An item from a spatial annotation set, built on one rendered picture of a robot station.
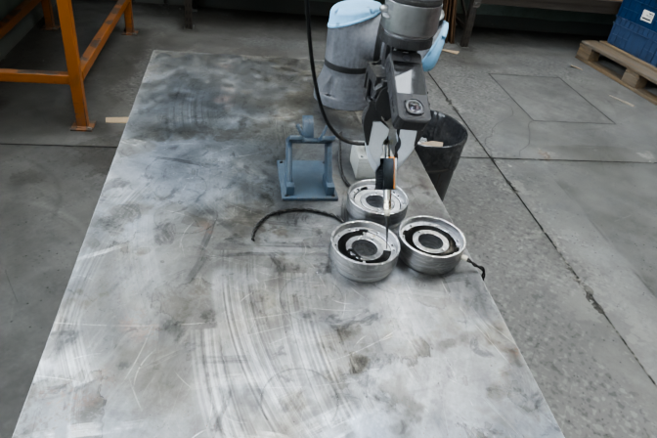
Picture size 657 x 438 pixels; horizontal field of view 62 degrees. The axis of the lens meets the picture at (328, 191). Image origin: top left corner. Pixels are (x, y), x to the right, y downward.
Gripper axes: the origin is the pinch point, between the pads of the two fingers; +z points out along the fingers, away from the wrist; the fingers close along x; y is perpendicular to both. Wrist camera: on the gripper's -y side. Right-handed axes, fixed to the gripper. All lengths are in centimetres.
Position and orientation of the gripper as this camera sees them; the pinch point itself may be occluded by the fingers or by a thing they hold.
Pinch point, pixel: (385, 166)
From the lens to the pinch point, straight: 83.3
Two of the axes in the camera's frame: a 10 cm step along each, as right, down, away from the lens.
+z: -1.1, 8.2, 5.6
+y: -1.5, -5.7, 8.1
